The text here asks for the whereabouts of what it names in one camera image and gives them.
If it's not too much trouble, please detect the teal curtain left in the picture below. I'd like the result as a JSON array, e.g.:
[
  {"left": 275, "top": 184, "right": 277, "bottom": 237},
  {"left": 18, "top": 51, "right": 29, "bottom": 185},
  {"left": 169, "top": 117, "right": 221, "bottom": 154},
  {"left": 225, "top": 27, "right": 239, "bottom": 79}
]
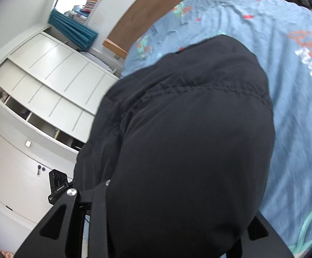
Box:
[{"left": 48, "top": 8, "right": 98, "bottom": 50}]

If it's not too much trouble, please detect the black puffer coat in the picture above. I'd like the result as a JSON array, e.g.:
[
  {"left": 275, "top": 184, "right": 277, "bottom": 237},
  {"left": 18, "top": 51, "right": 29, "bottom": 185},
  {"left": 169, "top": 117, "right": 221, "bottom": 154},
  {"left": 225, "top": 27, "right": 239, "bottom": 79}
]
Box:
[{"left": 73, "top": 35, "right": 275, "bottom": 257}]

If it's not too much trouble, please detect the white wardrobe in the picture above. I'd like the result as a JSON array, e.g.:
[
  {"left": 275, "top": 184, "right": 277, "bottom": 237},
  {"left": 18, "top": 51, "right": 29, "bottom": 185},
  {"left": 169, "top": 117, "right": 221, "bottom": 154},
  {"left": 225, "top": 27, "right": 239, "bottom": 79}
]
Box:
[{"left": 0, "top": 31, "right": 117, "bottom": 226}]

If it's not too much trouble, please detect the blue dinosaur bed cover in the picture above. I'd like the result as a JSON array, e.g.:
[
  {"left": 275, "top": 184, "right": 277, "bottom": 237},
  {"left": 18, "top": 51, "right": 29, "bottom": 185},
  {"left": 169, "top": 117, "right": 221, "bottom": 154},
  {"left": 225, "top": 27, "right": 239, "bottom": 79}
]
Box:
[{"left": 121, "top": 0, "right": 312, "bottom": 257}]

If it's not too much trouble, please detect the wooden headboard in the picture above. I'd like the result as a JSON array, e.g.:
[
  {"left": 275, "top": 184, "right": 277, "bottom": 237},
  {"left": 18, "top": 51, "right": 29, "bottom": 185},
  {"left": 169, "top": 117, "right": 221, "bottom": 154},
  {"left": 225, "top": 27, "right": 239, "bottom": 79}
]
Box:
[{"left": 103, "top": 0, "right": 183, "bottom": 59}]

